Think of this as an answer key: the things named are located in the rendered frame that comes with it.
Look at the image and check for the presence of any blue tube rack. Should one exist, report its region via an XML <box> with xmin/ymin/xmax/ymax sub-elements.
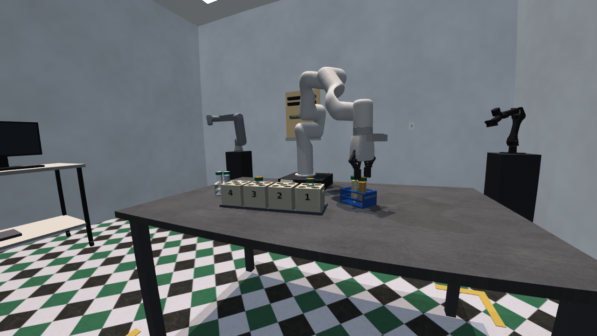
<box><xmin>340</xmin><ymin>187</ymin><xmax>377</xmax><ymax>209</ymax></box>

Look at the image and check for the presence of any clear tube with dark green cap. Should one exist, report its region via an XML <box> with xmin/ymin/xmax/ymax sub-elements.
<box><xmin>215</xmin><ymin>171</ymin><xmax>223</xmax><ymax>189</ymax></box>

